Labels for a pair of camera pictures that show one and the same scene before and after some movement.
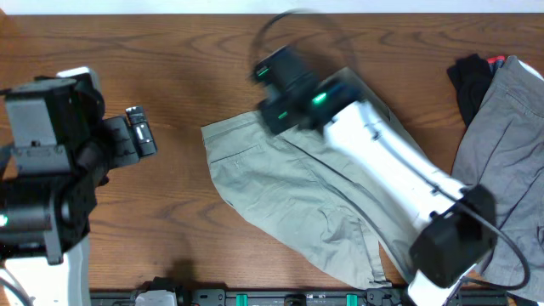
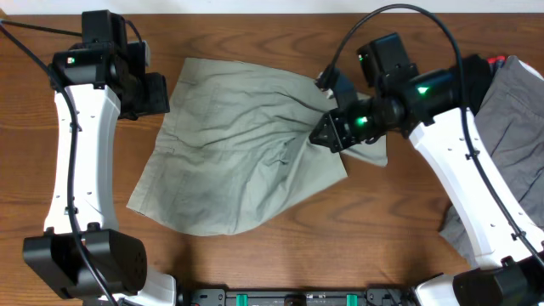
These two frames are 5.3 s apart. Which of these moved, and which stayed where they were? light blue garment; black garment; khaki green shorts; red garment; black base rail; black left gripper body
Moved: black left gripper body; khaki green shorts
Stayed: black base rail; red garment; black garment; light blue garment
